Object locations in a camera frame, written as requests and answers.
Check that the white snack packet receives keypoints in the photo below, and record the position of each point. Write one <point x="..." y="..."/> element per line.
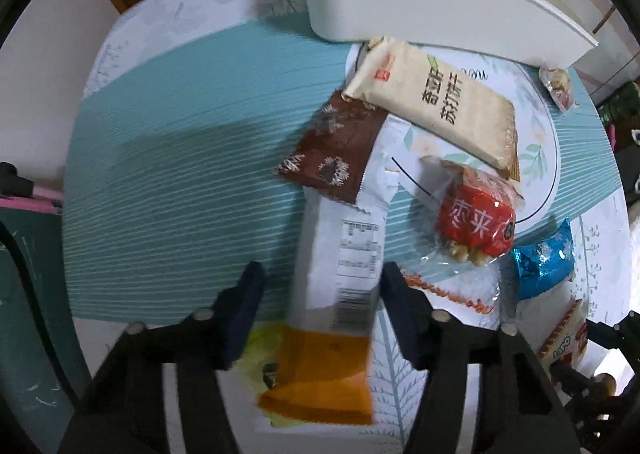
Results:
<point x="345" y="239"/>

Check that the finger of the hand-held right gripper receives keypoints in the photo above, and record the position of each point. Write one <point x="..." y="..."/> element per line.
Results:
<point x="600" y="401"/>
<point x="622" y="334"/>

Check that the orange and yellow snack packet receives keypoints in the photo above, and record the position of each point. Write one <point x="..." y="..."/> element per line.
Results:
<point x="320" y="374"/>

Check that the clear packet with red trim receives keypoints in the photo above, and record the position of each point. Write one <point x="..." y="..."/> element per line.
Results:
<point x="450" y="291"/>

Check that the brown patterned snack packet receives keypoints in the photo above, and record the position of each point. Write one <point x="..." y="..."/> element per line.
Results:
<point x="335" y="144"/>

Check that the black clamp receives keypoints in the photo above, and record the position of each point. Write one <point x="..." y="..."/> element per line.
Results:
<point x="12" y="179"/>

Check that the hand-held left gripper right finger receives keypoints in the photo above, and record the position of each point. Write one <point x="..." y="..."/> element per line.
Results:
<point x="405" y="319"/>

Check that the small blue snack packet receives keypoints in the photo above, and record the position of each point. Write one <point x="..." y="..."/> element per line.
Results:
<point x="545" y="261"/>

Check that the red and white cookie packet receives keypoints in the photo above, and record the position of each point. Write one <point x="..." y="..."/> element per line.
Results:
<point x="565" y="339"/>

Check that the red label clear snack packet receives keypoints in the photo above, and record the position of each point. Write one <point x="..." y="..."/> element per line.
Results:
<point x="475" y="224"/>

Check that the patterned tablecloth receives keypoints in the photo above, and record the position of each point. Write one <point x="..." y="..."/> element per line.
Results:
<point x="175" y="184"/>

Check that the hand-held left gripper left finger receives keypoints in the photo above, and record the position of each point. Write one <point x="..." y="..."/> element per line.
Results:
<point x="242" y="319"/>

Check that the beige cracker packet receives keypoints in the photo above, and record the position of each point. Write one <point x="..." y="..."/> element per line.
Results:
<point x="440" y="104"/>

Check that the green chalkboard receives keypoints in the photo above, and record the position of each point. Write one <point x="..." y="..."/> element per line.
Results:
<point x="30" y="309"/>

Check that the clear mixed nuts packet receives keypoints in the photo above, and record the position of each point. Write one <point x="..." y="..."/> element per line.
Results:
<point x="559" y="87"/>

